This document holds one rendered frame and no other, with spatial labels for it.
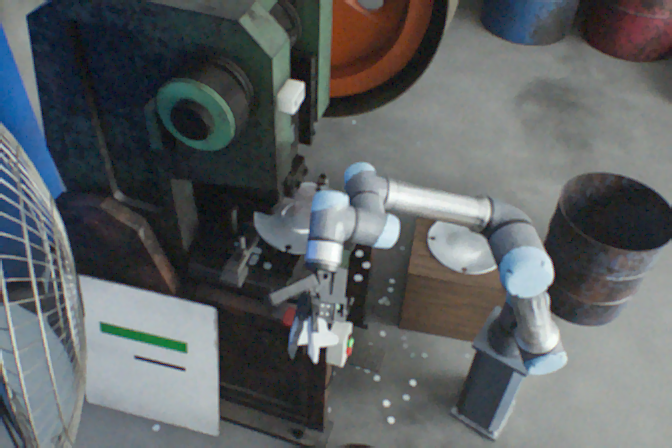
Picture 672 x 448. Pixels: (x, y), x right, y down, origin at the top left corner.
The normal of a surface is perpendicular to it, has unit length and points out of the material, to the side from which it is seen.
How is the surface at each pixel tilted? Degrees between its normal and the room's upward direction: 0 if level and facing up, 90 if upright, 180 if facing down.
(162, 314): 78
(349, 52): 90
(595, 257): 92
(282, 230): 0
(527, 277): 83
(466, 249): 0
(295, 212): 0
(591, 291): 92
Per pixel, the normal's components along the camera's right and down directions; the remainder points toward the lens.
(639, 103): 0.04, -0.69
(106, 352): -0.24, 0.54
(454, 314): -0.19, 0.70
